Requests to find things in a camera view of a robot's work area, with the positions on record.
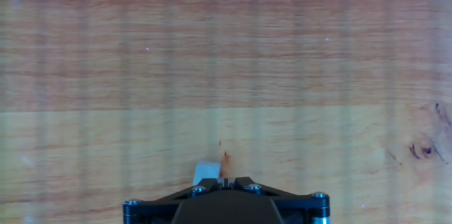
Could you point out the wood-grain table mat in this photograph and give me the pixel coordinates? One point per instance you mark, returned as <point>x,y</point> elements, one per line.
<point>212,75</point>

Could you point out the small grey block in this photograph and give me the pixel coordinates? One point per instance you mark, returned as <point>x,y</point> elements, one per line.
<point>206,171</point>

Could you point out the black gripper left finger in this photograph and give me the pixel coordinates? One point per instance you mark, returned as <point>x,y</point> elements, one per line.
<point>155,210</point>

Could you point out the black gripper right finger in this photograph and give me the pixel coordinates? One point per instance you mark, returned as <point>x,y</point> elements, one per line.
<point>300,208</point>

